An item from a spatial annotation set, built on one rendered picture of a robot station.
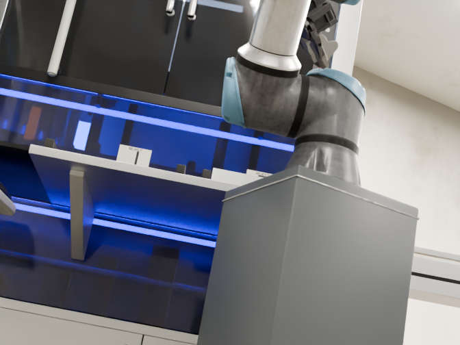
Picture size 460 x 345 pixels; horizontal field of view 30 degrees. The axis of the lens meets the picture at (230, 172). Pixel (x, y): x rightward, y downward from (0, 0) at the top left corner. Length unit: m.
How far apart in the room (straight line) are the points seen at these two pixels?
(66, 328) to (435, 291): 0.98
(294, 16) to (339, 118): 0.19
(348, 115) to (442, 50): 4.75
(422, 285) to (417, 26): 3.77
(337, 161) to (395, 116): 5.25
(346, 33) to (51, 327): 1.12
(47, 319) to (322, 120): 0.97
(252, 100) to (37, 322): 0.93
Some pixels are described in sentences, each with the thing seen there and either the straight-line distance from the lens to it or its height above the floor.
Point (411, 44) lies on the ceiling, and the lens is 6.22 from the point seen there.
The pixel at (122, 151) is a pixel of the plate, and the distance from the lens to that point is 2.27.
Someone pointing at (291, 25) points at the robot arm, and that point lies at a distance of 1.49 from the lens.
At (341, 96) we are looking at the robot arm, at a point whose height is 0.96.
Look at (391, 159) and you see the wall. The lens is 6.60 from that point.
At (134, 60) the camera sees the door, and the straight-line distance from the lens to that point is 2.37.
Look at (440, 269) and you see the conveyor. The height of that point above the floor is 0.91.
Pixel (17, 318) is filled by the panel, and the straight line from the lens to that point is 2.19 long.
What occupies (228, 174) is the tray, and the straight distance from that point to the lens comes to 1.86.
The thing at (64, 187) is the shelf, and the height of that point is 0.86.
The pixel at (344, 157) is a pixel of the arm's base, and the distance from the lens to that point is 1.50.
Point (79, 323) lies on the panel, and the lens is 2.17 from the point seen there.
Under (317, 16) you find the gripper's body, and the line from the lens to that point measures 1.95.
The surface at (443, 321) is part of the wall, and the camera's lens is 6.71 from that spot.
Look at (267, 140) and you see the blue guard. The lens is 2.29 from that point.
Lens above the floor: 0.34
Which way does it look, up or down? 18 degrees up
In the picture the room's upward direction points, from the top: 11 degrees clockwise
